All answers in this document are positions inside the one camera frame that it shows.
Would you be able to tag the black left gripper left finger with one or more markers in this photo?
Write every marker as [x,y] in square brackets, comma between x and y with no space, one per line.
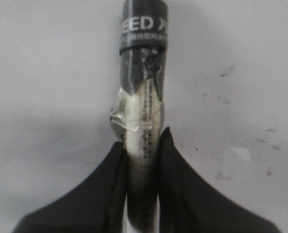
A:
[95,206]

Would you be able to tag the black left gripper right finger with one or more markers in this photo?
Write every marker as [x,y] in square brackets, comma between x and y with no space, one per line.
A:
[188,204]

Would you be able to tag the black and white whiteboard marker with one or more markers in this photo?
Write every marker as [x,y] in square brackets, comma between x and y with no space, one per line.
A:
[138,114]

